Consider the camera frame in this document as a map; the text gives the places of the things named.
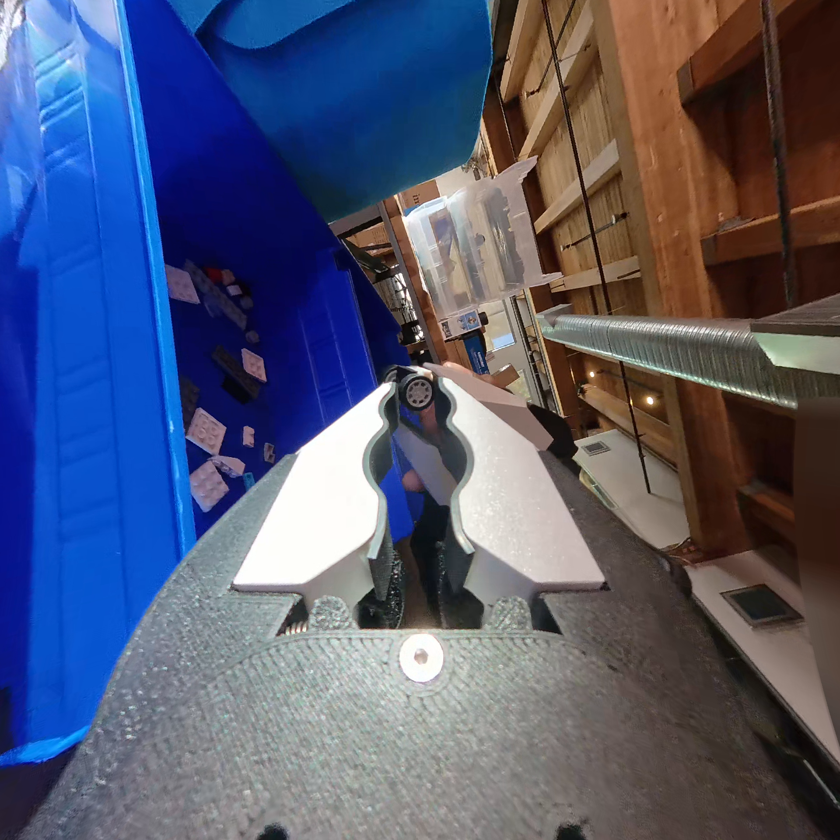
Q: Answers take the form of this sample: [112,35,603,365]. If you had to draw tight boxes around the clear plastic storage boxes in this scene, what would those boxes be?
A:
[402,156,564,317]

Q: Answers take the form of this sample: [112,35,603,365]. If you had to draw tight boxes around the blue fabric chair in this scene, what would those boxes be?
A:
[164,0,494,224]

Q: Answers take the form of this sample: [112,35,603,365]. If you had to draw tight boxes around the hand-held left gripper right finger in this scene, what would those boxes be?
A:
[435,377,607,603]

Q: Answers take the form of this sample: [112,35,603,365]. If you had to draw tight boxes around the large blue plastic bin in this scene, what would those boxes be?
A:
[0,0,421,770]

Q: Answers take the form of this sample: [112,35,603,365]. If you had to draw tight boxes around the pile of loose toy bricks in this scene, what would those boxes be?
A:
[163,258,278,514]

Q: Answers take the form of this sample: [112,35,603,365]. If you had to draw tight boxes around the small grey black brick assembly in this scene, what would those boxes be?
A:
[384,365,439,413]

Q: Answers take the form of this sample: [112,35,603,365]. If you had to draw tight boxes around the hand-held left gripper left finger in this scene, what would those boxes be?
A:
[231,382,399,610]

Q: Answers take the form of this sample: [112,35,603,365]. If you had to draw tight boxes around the dark metal pipe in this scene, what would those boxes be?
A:
[760,0,799,311]

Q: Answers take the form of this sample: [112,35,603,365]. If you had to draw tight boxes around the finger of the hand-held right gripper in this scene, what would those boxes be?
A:
[537,295,840,690]

